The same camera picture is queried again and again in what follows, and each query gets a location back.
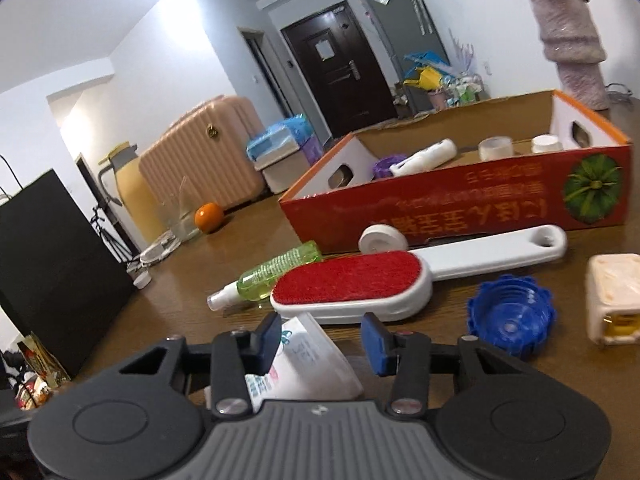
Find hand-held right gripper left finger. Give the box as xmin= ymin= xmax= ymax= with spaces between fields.
xmin=119 ymin=312 xmax=283 ymax=418

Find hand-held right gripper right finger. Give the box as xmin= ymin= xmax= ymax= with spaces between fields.
xmin=361 ymin=312 xmax=526 ymax=418

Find clear plastic container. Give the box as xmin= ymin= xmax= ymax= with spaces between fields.
xmin=204 ymin=312 xmax=364 ymax=413

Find red cardboard box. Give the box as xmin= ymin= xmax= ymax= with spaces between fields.
xmin=278 ymin=89 xmax=633 ymax=253

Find purple lid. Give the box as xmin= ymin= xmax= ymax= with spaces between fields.
xmin=371 ymin=155 xmax=407 ymax=180

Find white tube bottle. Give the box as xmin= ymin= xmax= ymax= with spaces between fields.
xmin=390 ymin=139 xmax=458 ymax=177

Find white tape ring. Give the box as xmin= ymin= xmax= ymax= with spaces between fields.
xmin=477 ymin=136 xmax=514 ymax=161

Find green spray bottle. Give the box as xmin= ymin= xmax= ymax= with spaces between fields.
xmin=207 ymin=240 xmax=323 ymax=311

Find red lint brush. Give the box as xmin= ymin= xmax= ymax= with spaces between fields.
xmin=270 ymin=225 xmax=568 ymax=324

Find blue lid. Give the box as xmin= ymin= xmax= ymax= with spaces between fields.
xmin=466 ymin=275 xmax=557 ymax=358

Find orange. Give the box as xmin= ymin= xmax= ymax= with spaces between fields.
xmin=194 ymin=203 xmax=225 ymax=233

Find clear glass cup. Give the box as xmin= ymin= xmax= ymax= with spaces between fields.
xmin=157 ymin=195 xmax=201 ymax=243

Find clear stirring stick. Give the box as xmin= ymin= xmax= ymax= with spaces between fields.
xmin=172 ymin=175 xmax=193 ymax=221

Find black tripod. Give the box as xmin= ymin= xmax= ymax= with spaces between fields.
xmin=90 ymin=205 xmax=141 ymax=266

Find pink suitcase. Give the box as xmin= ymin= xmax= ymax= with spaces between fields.
xmin=138 ymin=95 xmax=266 ymax=211

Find yellow thermos jug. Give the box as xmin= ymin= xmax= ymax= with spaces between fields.
xmin=97 ymin=142 xmax=153 ymax=246

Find black paper bag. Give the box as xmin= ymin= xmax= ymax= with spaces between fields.
xmin=0 ymin=155 xmax=136 ymax=378

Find printed gift bag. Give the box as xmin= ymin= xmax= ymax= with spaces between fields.
xmin=17 ymin=332 xmax=71 ymax=393

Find cream square bottle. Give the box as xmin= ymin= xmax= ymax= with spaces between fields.
xmin=585 ymin=254 xmax=640 ymax=347

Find dark brown door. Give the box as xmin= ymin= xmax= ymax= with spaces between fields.
xmin=280 ymin=0 xmax=399 ymax=133

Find pile of household clutter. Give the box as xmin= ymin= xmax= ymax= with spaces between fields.
xmin=427 ymin=75 xmax=488 ymax=108

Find yellow watering can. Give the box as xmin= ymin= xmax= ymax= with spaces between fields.
xmin=404 ymin=67 xmax=443 ymax=92

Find blue folding rack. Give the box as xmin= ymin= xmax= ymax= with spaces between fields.
xmin=404 ymin=50 xmax=451 ymax=68

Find grey refrigerator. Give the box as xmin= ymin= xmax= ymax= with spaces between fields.
xmin=356 ymin=0 xmax=451 ymax=86

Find eyeglasses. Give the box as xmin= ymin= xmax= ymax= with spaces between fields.
xmin=604 ymin=82 xmax=636 ymax=103

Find pink ribbed vase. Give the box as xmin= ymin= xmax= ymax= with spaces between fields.
xmin=525 ymin=0 xmax=612 ymax=111

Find white charger cable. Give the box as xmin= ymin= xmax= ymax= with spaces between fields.
xmin=127 ymin=237 xmax=182 ymax=266

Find side door frame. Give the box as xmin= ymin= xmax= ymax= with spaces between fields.
xmin=237 ymin=27 xmax=296 ymax=121

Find purple wall decoration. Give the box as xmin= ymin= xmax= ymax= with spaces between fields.
xmin=447 ymin=27 xmax=478 ymax=78

